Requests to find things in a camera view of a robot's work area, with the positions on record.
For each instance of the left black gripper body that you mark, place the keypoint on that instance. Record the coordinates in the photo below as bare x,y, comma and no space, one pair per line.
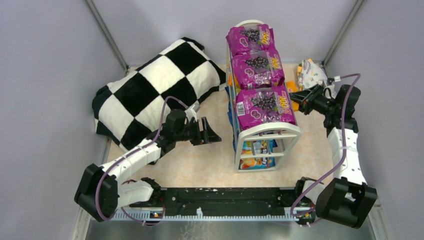
202,131

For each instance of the aluminium corner post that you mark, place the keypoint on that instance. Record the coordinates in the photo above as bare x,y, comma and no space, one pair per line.
106,34
358,5

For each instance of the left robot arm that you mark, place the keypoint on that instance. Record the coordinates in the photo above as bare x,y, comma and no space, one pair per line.
104,189

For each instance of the orange candy bag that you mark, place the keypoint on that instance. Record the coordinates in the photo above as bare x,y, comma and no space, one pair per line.
292,87
230,81

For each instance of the purple grape candy bag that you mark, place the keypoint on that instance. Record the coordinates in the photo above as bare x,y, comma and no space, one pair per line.
264,105
260,69
250,39

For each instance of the yellow snack bag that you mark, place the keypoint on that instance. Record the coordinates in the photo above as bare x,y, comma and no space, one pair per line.
300,67

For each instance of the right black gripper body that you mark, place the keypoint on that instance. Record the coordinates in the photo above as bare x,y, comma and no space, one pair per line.
309,102

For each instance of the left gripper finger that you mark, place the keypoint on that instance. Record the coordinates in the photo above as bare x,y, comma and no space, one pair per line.
205,126
201,137

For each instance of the white patterned snack bag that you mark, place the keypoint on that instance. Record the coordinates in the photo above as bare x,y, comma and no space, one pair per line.
312,74

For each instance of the white metal wire shelf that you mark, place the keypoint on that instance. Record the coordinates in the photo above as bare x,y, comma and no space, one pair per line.
286,135

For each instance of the left aluminium corner post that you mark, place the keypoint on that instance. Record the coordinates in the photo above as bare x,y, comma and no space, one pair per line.
106,34

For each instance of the blue Slendy snack bag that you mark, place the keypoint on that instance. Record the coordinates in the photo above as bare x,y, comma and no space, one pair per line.
230,115
254,155

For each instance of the black white checkered pillow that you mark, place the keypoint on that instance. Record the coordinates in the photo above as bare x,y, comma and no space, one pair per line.
129,109

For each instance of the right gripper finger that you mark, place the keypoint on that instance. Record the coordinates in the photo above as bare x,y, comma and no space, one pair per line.
311,92
304,99

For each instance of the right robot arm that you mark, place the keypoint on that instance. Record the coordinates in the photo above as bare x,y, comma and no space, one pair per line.
347,199

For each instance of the right aluminium corner post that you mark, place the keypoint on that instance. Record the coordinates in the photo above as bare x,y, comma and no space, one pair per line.
358,5

